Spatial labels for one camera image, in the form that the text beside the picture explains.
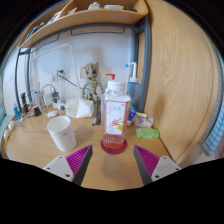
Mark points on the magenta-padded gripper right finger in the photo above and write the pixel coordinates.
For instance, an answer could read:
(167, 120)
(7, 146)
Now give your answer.
(160, 166)

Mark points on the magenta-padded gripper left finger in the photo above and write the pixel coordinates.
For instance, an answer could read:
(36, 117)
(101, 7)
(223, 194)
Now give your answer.
(61, 166)

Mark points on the clear bottle with pink drink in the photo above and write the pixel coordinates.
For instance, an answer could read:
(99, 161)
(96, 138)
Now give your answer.
(115, 116)

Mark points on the white plastic cup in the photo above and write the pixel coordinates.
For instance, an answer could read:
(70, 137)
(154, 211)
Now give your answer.
(63, 133)

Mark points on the green packet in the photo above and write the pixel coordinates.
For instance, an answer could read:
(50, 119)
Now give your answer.
(147, 133)

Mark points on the white and pink packet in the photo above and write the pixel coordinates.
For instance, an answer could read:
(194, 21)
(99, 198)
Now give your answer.
(144, 121)

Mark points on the flat round red coaster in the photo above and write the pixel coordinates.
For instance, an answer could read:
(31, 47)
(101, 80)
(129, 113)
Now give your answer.
(114, 150)

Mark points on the small white oval device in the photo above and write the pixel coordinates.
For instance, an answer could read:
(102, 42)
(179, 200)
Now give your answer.
(52, 114)

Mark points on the blue packet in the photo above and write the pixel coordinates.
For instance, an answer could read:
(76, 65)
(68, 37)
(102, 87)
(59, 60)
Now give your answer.
(132, 115)

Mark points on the white faceted paper box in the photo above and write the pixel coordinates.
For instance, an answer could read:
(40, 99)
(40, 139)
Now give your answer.
(80, 108)

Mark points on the striped hanging towel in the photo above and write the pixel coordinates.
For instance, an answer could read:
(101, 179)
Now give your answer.
(215, 133)

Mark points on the round wrapped bun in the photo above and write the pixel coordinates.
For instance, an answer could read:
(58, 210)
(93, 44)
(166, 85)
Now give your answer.
(11, 125)
(6, 134)

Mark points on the small blue bottle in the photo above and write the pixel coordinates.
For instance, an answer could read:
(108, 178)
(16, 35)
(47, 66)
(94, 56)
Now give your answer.
(16, 111)

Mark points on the blue spray bottle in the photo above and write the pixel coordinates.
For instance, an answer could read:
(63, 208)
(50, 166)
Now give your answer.
(134, 91)

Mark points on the white desk lamp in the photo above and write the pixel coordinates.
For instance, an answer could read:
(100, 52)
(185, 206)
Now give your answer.
(74, 66)

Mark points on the wooden shelf unit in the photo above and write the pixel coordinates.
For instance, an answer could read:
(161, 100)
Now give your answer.
(100, 16)

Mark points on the grey metal frame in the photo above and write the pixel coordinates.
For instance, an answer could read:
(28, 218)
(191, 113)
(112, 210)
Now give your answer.
(146, 66)

